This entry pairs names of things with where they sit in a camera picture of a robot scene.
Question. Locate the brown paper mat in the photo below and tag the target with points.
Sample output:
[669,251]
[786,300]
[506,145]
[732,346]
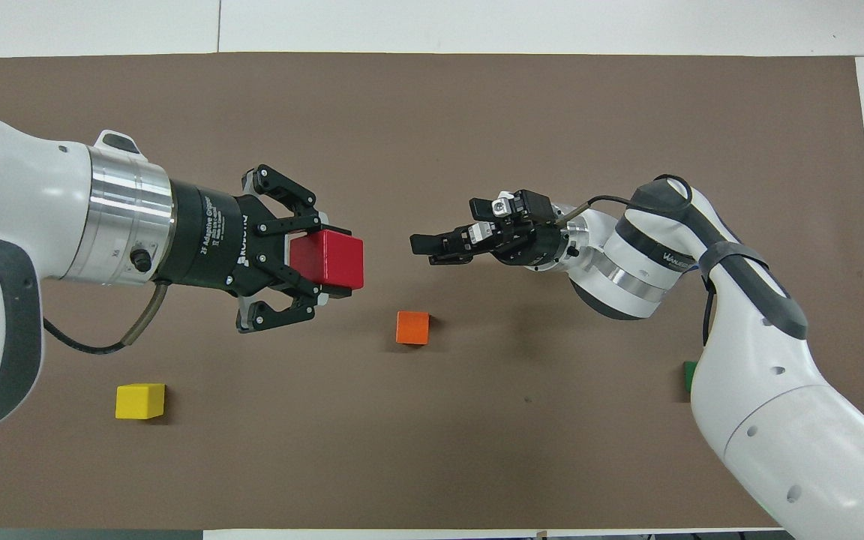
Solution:
[439,135]

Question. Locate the yellow wooden block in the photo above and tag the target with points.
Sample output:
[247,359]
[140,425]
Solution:
[139,401]

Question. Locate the green wooden block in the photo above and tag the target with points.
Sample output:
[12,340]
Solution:
[689,377]

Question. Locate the red wooden block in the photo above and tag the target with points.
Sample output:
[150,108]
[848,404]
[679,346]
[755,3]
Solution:
[331,259]

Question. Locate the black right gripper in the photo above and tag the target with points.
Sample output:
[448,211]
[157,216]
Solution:
[537,236]

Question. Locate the orange wooden block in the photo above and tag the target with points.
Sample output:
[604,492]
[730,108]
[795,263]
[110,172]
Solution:
[412,328]

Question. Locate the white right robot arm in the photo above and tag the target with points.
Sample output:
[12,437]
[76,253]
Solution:
[777,390]

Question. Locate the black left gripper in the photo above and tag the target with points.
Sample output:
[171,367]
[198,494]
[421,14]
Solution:
[207,240]

